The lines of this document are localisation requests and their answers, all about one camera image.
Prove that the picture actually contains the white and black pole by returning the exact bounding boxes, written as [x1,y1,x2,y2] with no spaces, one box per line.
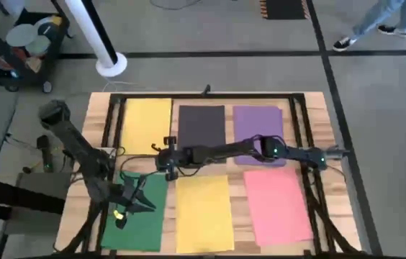
[62,0,128,78]

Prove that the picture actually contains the small red object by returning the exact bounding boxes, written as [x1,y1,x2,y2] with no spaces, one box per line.
[11,47,27,62]

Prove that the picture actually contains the black wheeled cart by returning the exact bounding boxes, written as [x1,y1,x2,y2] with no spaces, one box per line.
[0,0,71,95]

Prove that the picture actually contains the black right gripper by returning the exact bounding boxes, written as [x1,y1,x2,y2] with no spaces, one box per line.
[151,135,191,181]

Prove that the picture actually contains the pale blue plate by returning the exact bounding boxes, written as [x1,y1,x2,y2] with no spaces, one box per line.
[5,23,39,48]

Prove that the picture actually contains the white floor cable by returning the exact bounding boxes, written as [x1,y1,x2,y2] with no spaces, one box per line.
[101,79,145,94]

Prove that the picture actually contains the black floor cable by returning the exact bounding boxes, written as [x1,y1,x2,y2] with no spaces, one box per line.
[148,0,204,11]

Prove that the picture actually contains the yellow paper sheet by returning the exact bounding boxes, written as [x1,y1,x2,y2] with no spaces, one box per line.
[174,174,235,255]
[120,98,173,156]

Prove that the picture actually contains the person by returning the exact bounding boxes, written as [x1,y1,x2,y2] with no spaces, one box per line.
[332,0,406,53]

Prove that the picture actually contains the dark teal plate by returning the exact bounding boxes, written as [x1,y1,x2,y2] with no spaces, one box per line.
[36,19,62,43]

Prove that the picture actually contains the small tan object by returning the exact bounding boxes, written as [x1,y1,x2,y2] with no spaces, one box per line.
[25,56,42,74]

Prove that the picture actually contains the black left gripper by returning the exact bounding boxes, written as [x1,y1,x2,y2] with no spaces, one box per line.
[111,178,157,230]

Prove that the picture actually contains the green paper sheet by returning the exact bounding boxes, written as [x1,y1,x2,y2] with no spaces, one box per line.
[101,171,170,253]

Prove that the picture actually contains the black mat with orange edge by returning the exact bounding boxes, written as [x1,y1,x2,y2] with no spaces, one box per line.
[259,0,311,20]

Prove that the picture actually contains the black metal table frame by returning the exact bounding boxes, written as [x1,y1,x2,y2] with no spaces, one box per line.
[57,92,364,258]

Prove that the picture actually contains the black paper sheet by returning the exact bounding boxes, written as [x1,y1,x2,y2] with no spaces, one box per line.
[176,104,227,165]

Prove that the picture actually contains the black control box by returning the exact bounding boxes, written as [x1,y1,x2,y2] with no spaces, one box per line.
[36,134,51,174]

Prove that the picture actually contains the pink paper sheet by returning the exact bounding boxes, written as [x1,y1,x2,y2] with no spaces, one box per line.
[243,167,315,247]

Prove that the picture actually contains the purple paper sheet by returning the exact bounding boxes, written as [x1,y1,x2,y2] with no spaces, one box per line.
[232,105,287,168]

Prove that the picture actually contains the pale green plate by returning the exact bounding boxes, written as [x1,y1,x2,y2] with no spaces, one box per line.
[26,35,52,58]

